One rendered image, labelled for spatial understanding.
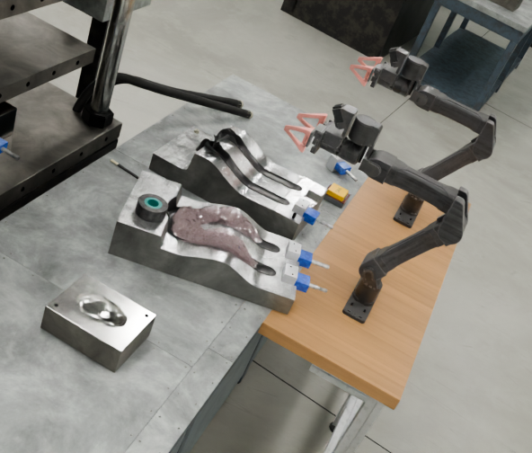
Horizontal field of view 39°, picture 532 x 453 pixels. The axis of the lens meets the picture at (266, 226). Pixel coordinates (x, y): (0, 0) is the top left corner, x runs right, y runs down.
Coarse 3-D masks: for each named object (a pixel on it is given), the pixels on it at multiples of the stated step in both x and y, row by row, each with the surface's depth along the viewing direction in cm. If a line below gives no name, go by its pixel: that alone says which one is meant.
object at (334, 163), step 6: (330, 156) 268; (336, 156) 267; (330, 162) 268; (336, 162) 266; (342, 162) 268; (330, 168) 269; (336, 168) 267; (342, 168) 265; (348, 168) 266; (348, 174) 266; (354, 180) 264
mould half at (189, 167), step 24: (168, 144) 235; (192, 144) 240; (168, 168) 228; (192, 168) 225; (216, 168) 221; (240, 168) 229; (192, 192) 229; (216, 192) 225; (240, 192) 222; (288, 192) 230; (264, 216) 222; (288, 216) 220
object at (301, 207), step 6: (300, 198) 225; (300, 204) 222; (306, 204) 223; (294, 210) 222; (300, 210) 222; (306, 210) 223; (312, 210) 224; (306, 216) 222; (312, 216) 221; (318, 216) 224; (312, 222) 222; (318, 222) 223; (324, 222) 223; (330, 228) 223
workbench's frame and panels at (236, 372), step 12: (264, 336) 280; (252, 348) 259; (240, 360) 244; (252, 360) 284; (228, 372) 181; (240, 372) 265; (228, 384) 248; (216, 396) 232; (204, 408) 220; (216, 408) 251; (192, 420) 164; (204, 420) 236; (192, 432) 224; (180, 444) 210; (192, 444) 241
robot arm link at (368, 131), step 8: (360, 120) 189; (368, 120) 190; (352, 128) 191; (360, 128) 189; (368, 128) 189; (376, 128) 189; (352, 136) 191; (360, 136) 190; (368, 136) 190; (376, 136) 189; (360, 144) 191; (368, 144) 191; (368, 152) 191; (368, 160) 191; (360, 168) 193; (368, 168) 191; (376, 168) 190; (376, 176) 191
